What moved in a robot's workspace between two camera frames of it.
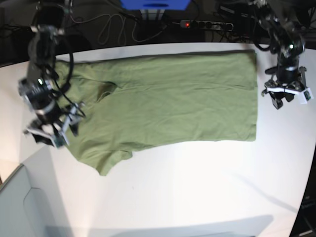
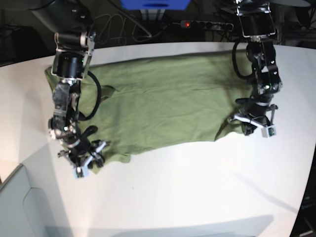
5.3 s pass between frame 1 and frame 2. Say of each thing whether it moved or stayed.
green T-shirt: stayed
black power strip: stayed
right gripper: moved
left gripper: moved
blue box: stayed
